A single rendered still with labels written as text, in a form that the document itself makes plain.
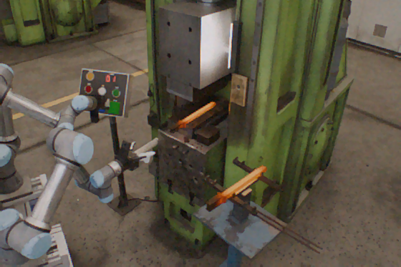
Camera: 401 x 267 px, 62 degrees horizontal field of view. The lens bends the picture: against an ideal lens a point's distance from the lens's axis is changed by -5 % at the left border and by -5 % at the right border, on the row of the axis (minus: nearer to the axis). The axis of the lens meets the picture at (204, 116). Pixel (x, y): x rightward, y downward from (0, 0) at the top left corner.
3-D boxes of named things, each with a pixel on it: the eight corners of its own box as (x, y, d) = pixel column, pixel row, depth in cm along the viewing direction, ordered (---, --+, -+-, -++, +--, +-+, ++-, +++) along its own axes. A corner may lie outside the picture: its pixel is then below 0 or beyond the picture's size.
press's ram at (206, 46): (212, 94, 187) (215, 20, 166) (160, 74, 207) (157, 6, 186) (253, 70, 215) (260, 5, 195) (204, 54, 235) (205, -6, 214)
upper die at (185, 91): (192, 102, 199) (192, 86, 194) (166, 91, 209) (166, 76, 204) (234, 78, 227) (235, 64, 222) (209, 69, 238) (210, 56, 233)
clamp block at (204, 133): (208, 147, 206) (208, 137, 202) (196, 141, 210) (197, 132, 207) (220, 137, 214) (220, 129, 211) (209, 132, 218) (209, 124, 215)
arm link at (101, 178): (89, 185, 172) (87, 172, 168) (107, 174, 180) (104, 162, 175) (99, 192, 168) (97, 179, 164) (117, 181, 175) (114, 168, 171)
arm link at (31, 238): (21, 248, 142) (76, 133, 157) (46, 263, 137) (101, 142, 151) (-1, 246, 132) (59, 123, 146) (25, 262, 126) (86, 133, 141)
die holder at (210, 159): (203, 208, 224) (205, 153, 200) (160, 182, 243) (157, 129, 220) (249, 165, 262) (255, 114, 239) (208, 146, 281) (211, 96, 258)
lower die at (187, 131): (192, 139, 212) (192, 127, 208) (167, 127, 222) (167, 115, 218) (231, 112, 241) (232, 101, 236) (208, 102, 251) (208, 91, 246)
